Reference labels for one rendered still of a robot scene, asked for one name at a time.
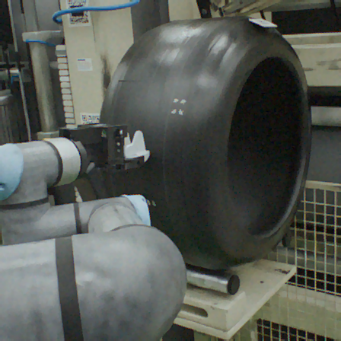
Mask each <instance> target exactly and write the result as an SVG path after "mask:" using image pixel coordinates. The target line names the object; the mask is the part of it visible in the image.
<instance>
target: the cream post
mask: <svg viewBox="0 0 341 341"><path fill-rule="evenodd" d="M60 2H61V9H62V10H64V9H67V5H66V0H60ZM126 2H129V0H88V5H89V6H92V5H94V6H107V5H118V4H122V3H126ZM89 12H90V19H91V26H82V27H69V19H68V14H64V15H63V16H62V21H63V27H64V33H65V44H66V50H67V56H68V63H69V74H70V81H71V87H72V98H73V104H74V111H75V122H76V127H78V125H79V124H81V116H80V113H100V109H101V105H102V102H103V99H104V95H105V93H106V90H107V87H108V85H109V83H110V80H111V78H112V77H113V73H114V72H115V69H116V67H117V65H118V63H119V62H120V60H121V58H122V57H123V55H124V54H125V52H126V51H127V50H128V49H129V48H130V46H131V45H132V44H133V43H134V38H133V30H132V15H131V9H130V7H128V8H121V9H116V10H111V11H89ZM85 58H91V64H92V70H78V63H77V59H85Z"/></svg>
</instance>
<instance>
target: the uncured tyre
mask: <svg viewBox="0 0 341 341"><path fill-rule="evenodd" d="M249 19H255V18H252V17H249V16H245V15H236V17H224V18H202V19H191V20H180V21H170V22H167V23H165V24H162V25H160V26H158V27H156V28H153V29H151V30H150V31H148V32H146V33H144V34H143V35H142V36H141V37H140V38H138V39H137V41H135V42H134V43H133V44H132V45H131V46H130V48H129V49H128V50H127V51H126V52H125V54H124V55H123V57H122V58H121V60H120V62H119V63H118V65H117V67H116V69H115V72H114V73H113V77H112V78H111V80H110V83H109V85H108V87H107V90H106V93H105V95H104V99H103V102H102V105H101V109H100V115H99V119H98V122H99V124H110V126H117V125H124V124H128V133H129V137H130V141H131V143H132V141H133V139H134V136H135V133H136V132H137V131H141V132H142V134H143V138H144V143H145V150H146V151H149V158H148V160H147V161H146V162H145V163H144V164H143V165H142V166H140V167H137V168H133V169H128V170H124V171H123V172H119V173H113V174H104V173H102V174H101V175H99V176H100V178H101V181H102V183H103V185H104V188H105V190H106V192H107V195H108V197H109V198H114V197H118V196H122V195H127V196H134V195H141V196H143V197H144V198H145V196H147V197H151V198H156V200H157V204H158V209H153V208H148V211H149V217H150V223H151V226H152V227H155V228H157V229H158V230H160V231H162V232H164V233H165V234H166V236H167V237H168V238H169V239H170V240H171V241H172V242H173V243H174V244H175V246H176V247H177V249H178V250H179V251H180V253H181V256H182V258H183V261H184V263H187V264H190V265H194V266H200V267H203V268H206V269H212V270H217V271H234V270H241V269H246V268H247V267H250V266H252V265H253V264H255V263H256V262H257V261H259V260H260V259H262V258H263V257H264V256H265V255H267V254H268V253H270V252H271V251H272V250H273V249H274V248H275V247H276V246H277V245H278V244H279V242H280V241H281V240H282V239H283V238H284V236H285V234H286V232H287V231H288V229H289V227H291V225H292V222H293V220H294V218H295V215H296V213H297V211H298V207H299V205H300V202H301V198H302V196H303V192H304V188H305V184H306V180H307V176H308V168H309V164H310V157H311V140H312V115H311V99H310V94H309V89H308V82H307V79H306V75H305V73H304V69H303V66H302V64H301V60H300V59H299V57H298V54H297V53H296V52H295V50H294V48H293V47H292V45H291V44H290V43H289V42H288V41H287V40H286V39H285V38H284V37H283V35H281V34H280V32H278V31H277V30H276V29H275V28H274V27H262V26H260V25H259V24H255V23H254V22H252V21H249ZM118 81H145V82H118ZM174 96H178V97H188V101H187V104H186V110H185V114H184V117H178V116H170V111H171V105H172V102H173V98H174Z"/></svg>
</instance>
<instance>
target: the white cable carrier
mask: <svg viewBox="0 0 341 341"><path fill-rule="evenodd" d="M56 50H66V45H60V46H56ZM57 56H59V57H60V56H64V57H60V58H58V63H61V64H59V69H61V70H60V71H59V74H60V75H62V76H61V77H60V81H62V82H63V83H61V86H62V88H63V89H62V93H63V94H64V95H63V96H62V97H63V100H65V101H64V102H63V103H64V106H67V107H65V108H64V109H65V111H66V112H67V113H65V117H71V118H67V119H66V122H67V123H68V124H67V128H76V122H75V111H74V104H73V98H72V89H71V82H70V74H69V69H68V68H69V64H68V63H67V62H68V57H66V56H67V55H57ZM68 106H70V107H68ZM71 123H72V124H71ZM75 190H76V191H77V189H76V187H75ZM75 195H76V196H77V198H76V200H77V202H82V200H81V197H80V196H79V193H78V191H77V192H76V193H75Z"/></svg>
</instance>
